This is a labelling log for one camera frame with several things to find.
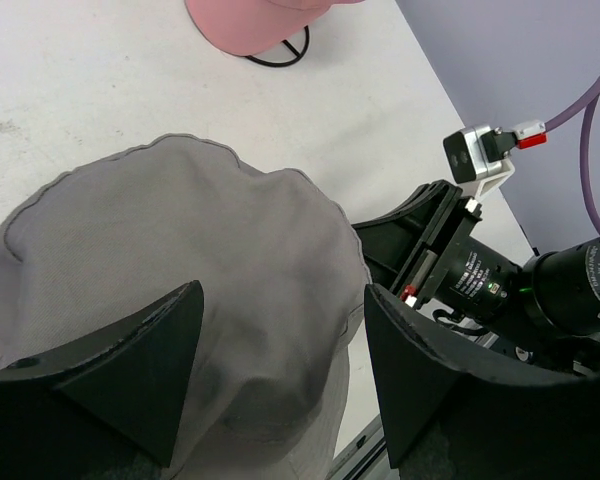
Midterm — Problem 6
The aluminium front rail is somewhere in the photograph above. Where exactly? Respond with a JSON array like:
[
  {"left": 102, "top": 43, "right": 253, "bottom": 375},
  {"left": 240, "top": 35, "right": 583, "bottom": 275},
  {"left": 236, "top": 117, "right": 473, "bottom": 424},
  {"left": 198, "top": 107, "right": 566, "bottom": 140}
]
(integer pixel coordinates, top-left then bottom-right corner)
[{"left": 329, "top": 319, "right": 511, "bottom": 480}]

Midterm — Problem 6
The light pink baseball cap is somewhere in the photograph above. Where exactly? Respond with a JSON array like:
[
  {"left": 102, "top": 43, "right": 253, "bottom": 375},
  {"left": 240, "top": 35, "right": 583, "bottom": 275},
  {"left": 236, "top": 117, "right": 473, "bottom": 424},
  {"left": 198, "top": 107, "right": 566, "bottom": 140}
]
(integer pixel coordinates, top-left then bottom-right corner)
[{"left": 185, "top": 0, "right": 339, "bottom": 57}]

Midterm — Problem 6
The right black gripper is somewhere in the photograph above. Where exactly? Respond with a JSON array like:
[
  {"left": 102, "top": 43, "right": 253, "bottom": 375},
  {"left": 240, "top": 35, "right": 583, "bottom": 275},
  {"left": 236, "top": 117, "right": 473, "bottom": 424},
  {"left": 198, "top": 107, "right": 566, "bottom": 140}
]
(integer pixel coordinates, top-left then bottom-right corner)
[{"left": 353, "top": 180, "right": 519, "bottom": 323}]

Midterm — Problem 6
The black wire hat stand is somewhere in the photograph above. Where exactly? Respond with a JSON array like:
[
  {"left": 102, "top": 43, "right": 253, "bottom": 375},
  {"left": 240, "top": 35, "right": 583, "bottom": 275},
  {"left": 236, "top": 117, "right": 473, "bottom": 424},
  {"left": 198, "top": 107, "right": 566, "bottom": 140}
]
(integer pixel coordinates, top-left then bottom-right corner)
[{"left": 245, "top": 26, "right": 311, "bottom": 69}]

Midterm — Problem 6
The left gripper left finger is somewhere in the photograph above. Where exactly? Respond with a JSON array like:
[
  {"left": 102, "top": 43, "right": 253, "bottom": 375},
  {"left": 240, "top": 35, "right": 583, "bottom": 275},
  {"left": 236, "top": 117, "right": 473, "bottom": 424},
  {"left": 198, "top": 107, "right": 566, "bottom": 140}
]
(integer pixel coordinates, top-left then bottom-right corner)
[{"left": 0, "top": 281, "right": 203, "bottom": 479}]

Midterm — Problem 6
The grey bucket hat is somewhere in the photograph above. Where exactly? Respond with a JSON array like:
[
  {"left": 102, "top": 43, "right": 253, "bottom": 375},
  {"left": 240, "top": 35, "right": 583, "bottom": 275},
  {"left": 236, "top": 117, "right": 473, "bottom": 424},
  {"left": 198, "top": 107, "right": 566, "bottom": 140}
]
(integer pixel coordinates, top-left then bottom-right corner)
[{"left": 0, "top": 135, "right": 371, "bottom": 479}]

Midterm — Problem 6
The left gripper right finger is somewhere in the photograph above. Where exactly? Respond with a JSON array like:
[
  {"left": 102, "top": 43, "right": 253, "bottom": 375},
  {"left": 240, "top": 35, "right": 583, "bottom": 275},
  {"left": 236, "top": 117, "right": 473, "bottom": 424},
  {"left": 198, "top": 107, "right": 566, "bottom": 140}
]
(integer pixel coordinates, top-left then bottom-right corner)
[{"left": 364, "top": 285, "right": 600, "bottom": 479}]

